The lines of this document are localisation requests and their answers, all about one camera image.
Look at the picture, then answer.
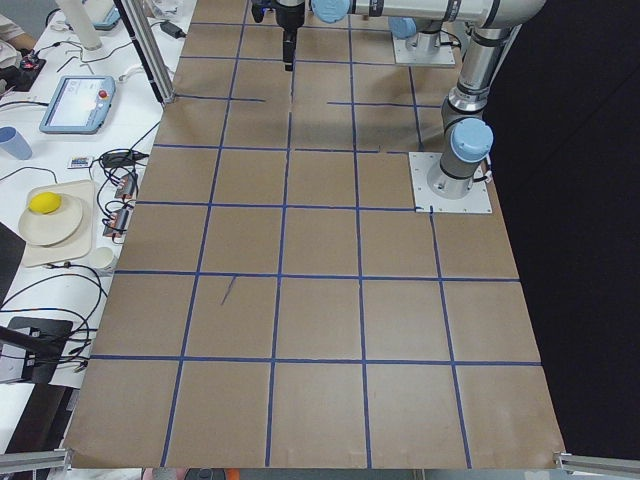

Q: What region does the black camera stand base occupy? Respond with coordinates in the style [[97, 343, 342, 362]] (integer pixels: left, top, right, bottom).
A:
[[1, 316, 73, 384]]

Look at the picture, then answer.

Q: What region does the aluminium frame post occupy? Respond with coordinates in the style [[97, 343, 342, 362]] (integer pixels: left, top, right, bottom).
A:
[[114, 0, 175, 105]]

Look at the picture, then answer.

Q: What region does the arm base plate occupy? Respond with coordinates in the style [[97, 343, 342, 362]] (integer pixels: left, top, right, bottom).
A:
[[409, 152, 492, 214], [393, 32, 456, 68]]

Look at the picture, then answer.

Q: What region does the black power adapter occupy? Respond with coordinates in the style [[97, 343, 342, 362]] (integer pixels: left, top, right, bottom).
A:
[[160, 20, 186, 39]]

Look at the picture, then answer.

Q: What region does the blue teach pendant tablet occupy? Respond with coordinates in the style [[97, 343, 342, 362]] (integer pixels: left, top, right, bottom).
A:
[[39, 75, 116, 134]]

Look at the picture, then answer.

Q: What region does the white paper cup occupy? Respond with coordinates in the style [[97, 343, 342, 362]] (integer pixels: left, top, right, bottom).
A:
[[88, 247, 118, 276]]

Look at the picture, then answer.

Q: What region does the cream plate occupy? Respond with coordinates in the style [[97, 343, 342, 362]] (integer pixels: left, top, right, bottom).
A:
[[18, 195, 83, 246]]

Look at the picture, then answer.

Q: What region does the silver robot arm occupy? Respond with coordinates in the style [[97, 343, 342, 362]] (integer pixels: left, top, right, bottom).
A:
[[388, 17, 460, 53], [309, 0, 545, 200]]

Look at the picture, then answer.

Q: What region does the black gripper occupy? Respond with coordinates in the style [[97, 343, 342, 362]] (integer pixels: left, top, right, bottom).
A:
[[274, 0, 305, 71]]

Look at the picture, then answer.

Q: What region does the light blue plastic cup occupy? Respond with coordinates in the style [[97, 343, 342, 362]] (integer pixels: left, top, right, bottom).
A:
[[0, 126, 32, 160]]

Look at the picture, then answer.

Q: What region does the yellow lemon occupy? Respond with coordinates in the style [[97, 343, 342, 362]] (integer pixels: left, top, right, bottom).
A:
[[28, 191, 62, 215]]

